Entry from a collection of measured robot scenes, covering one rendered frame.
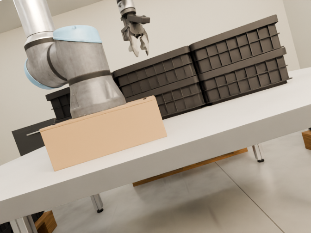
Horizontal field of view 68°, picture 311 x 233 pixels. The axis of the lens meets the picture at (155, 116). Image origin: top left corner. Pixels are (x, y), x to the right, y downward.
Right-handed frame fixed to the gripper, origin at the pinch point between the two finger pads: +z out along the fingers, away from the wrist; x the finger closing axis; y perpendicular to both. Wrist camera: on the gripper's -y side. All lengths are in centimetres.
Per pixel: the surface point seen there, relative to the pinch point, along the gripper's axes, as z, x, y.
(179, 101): 25.5, 6.4, -22.5
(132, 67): 8.6, 16.8, -14.2
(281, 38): -26, -406, 121
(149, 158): 32, 43, -53
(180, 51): 8.5, 3.7, -27.3
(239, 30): 7.9, -10.8, -42.0
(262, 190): 98, -65, 4
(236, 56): 15.7, -9.8, -39.1
